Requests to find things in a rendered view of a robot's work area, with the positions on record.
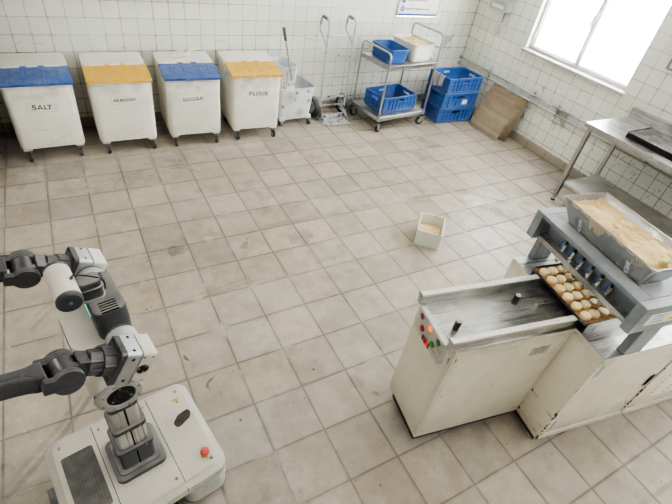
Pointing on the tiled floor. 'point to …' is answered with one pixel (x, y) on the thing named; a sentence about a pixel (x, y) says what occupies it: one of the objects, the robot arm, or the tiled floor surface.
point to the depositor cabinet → (592, 374)
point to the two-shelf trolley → (387, 80)
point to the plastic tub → (429, 231)
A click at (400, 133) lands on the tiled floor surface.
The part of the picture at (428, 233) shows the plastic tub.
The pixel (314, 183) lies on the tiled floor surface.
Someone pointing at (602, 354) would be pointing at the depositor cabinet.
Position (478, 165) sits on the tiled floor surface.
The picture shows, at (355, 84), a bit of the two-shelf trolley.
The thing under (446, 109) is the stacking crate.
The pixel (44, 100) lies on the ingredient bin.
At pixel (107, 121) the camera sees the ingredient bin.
